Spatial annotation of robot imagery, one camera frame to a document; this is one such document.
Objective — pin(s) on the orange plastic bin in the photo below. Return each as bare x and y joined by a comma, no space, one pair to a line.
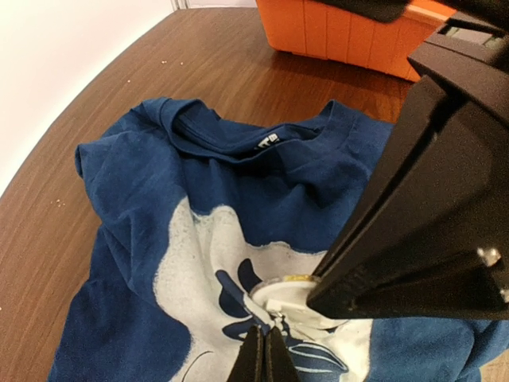
312,29

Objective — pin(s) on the navy white clothing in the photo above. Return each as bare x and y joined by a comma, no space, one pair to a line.
196,211

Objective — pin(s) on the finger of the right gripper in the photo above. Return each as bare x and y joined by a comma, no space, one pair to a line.
429,236

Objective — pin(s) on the starry night round brooch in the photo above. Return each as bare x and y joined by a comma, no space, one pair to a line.
288,296

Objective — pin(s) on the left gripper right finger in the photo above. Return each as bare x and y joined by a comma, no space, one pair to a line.
278,363

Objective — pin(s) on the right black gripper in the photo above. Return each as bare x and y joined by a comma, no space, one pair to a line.
474,39

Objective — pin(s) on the right aluminium frame post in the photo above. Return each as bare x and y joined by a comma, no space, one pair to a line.
180,4

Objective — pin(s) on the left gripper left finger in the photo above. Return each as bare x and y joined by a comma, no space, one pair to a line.
249,364

